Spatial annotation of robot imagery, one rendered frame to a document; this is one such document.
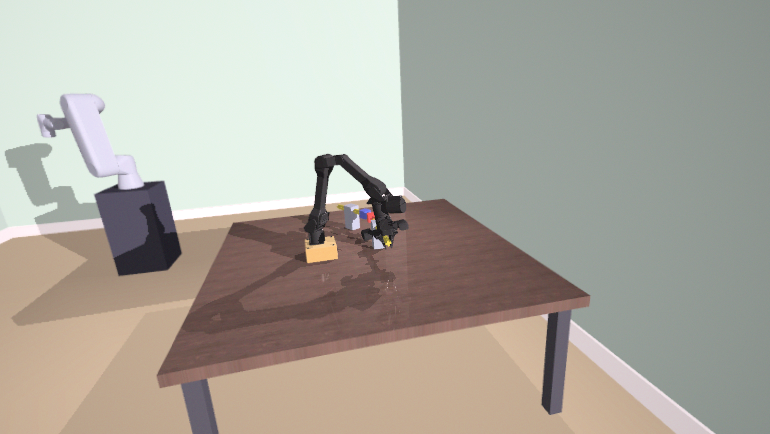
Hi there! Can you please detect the yellow square bar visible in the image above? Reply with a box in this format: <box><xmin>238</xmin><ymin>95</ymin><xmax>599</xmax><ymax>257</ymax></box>
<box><xmin>371</xmin><ymin>219</ymin><xmax>391</xmax><ymax>250</ymax></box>

